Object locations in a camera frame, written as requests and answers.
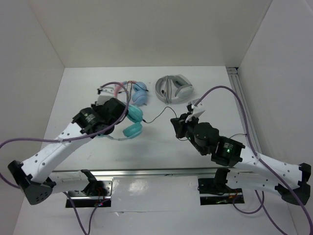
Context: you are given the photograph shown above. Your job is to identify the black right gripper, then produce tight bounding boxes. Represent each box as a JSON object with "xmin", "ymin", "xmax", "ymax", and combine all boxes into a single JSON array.
[{"xmin": 170, "ymin": 112, "xmax": 206, "ymax": 155}]

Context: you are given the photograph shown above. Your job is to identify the black headphone cable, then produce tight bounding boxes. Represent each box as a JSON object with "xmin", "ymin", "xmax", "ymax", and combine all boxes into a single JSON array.
[{"xmin": 143, "ymin": 106, "xmax": 178, "ymax": 124}]

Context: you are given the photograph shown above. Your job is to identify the teal cat-ear headphones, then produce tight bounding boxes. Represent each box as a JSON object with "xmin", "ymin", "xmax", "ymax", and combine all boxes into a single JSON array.
[{"xmin": 95, "ymin": 105, "xmax": 144, "ymax": 141}]

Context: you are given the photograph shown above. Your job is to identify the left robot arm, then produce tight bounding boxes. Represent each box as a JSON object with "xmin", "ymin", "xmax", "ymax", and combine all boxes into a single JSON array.
[{"xmin": 8, "ymin": 98, "xmax": 128, "ymax": 205}]

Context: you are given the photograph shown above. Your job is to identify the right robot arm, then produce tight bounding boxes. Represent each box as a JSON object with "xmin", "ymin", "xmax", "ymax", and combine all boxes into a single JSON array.
[{"xmin": 170, "ymin": 114, "xmax": 311, "ymax": 205}]

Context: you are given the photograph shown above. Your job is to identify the grey white headphones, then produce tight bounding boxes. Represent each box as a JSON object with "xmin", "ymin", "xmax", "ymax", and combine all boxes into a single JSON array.
[{"xmin": 155, "ymin": 74, "xmax": 194, "ymax": 104}]

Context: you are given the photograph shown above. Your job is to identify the pink blue cat-ear headphones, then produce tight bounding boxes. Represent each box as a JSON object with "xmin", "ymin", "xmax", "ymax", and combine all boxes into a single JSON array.
[{"xmin": 121, "ymin": 80, "xmax": 148, "ymax": 106}]

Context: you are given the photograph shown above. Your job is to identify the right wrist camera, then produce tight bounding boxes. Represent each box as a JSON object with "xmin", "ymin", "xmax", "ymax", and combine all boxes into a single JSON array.
[{"xmin": 185, "ymin": 99, "xmax": 205, "ymax": 123}]

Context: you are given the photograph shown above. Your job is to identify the aluminium front rail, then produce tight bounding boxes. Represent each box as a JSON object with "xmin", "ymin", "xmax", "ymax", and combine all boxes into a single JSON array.
[{"xmin": 48, "ymin": 166, "xmax": 265, "ymax": 179}]

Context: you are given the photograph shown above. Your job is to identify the aluminium rail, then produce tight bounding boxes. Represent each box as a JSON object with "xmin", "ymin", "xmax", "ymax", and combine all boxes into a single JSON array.
[
  {"xmin": 48, "ymin": 166, "xmax": 265, "ymax": 179},
  {"xmin": 226, "ymin": 67, "xmax": 262, "ymax": 153}
]

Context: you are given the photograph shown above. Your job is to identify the aluminium right rail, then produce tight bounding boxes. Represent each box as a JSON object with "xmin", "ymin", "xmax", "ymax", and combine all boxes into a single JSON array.
[{"xmin": 226, "ymin": 67, "xmax": 262, "ymax": 153}]

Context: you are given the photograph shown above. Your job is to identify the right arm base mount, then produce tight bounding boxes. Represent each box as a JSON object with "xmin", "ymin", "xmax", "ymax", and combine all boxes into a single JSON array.
[{"xmin": 198, "ymin": 178, "xmax": 245, "ymax": 206}]

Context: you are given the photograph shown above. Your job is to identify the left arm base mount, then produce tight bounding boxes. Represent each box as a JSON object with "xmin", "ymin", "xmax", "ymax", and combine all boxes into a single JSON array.
[{"xmin": 67, "ymin": 178, "xmax": 113, "ymax": 208}]

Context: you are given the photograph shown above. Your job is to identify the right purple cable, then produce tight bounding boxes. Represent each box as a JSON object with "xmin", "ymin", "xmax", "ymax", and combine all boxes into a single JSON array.
[{"xmin": 193, "ymin": 85, "xmax": 313, "ymax": 235}]

